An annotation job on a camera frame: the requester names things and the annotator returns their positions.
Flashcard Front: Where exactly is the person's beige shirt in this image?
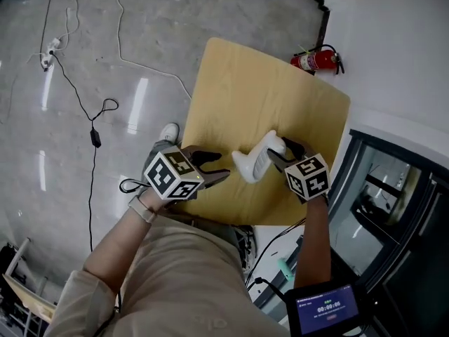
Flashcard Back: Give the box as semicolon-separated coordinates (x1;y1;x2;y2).
43;214;290;337

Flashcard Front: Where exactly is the beige wrist band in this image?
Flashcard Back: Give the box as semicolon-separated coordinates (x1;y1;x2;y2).
127;195;157;224

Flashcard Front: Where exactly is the red fire extinguisher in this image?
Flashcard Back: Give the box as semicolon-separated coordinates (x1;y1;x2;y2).
290;44;346;76

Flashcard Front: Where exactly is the long white cable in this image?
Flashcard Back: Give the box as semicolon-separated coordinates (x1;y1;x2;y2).
83;0;193;100

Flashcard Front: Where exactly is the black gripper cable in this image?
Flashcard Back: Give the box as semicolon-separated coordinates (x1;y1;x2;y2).
119;177;151;194

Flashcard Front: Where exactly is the thin black cable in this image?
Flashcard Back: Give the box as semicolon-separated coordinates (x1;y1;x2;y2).
39;0;60;54

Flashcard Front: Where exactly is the light wooden board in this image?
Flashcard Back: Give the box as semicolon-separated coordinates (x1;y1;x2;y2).
1;273;58;324

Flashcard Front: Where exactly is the white plastic object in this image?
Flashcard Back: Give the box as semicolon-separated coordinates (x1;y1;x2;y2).
231;130;289;185

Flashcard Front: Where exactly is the black screen device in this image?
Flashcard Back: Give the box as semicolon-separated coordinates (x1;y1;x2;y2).
283;280;363;337

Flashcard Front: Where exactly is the person's white shoe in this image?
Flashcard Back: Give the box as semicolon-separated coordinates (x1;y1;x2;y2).
158;122;181;144

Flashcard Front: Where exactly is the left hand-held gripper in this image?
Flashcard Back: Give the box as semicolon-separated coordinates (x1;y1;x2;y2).
143;145;232;201

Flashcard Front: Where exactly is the black power cable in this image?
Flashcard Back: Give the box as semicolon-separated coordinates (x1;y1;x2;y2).
87;147;98;253
48;49;119;130

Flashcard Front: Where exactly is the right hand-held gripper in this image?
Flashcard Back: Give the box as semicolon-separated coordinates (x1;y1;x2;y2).
267;136;332;204

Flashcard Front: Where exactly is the person's right forearm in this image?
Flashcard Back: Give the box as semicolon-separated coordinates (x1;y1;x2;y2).
293;194;333;289

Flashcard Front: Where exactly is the black framed glass door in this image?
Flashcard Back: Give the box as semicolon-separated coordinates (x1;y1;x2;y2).
327;128;449;337

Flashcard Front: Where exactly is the white power strip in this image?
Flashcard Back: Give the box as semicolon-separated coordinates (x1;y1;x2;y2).
39;37;62;71

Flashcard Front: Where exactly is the black cable bundle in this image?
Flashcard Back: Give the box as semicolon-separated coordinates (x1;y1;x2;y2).
232;223;261;270

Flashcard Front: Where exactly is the person's left forearm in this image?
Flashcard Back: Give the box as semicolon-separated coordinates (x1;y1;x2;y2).
83;187;168;288

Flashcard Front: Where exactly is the teal handle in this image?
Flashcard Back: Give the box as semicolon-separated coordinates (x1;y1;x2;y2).
276;257;295;284

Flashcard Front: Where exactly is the white metal frame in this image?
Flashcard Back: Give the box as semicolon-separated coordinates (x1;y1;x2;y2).
6;237;33;277

